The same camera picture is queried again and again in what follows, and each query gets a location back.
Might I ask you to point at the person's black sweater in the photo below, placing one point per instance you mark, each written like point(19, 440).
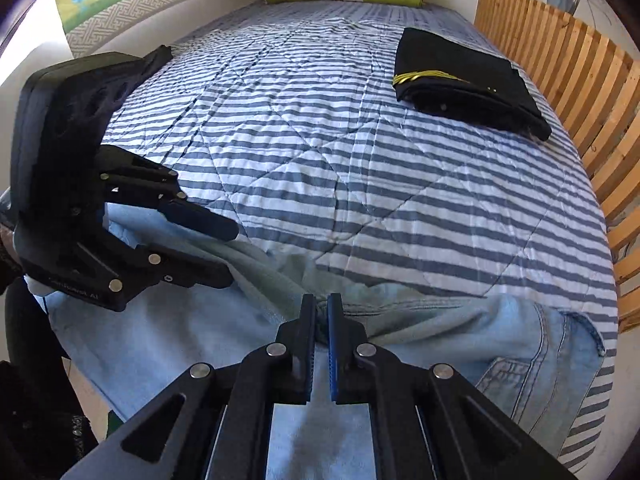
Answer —
point(35, 410)

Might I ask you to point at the blue white striped quilt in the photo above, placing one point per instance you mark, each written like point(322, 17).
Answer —
point(350, 160)

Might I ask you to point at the light blue jeans pants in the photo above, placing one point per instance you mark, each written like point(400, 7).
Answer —
point(450, 340)

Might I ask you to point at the dark clothing pile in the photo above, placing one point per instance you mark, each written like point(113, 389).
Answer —
point(157, 60)

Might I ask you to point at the folded black pants yellow stripe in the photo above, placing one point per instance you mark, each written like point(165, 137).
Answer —
point(460, 85)

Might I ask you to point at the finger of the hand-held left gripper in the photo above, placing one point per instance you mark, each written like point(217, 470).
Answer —
point(200, 220)
point(190, 272)

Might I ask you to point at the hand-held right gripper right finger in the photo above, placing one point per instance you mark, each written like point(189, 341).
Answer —
point(334, 360)

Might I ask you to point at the wooden slatted bed rail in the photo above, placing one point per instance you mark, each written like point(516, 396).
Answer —
point(575, 60)

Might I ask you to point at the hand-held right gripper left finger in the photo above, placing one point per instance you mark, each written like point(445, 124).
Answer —
point(309, 375)

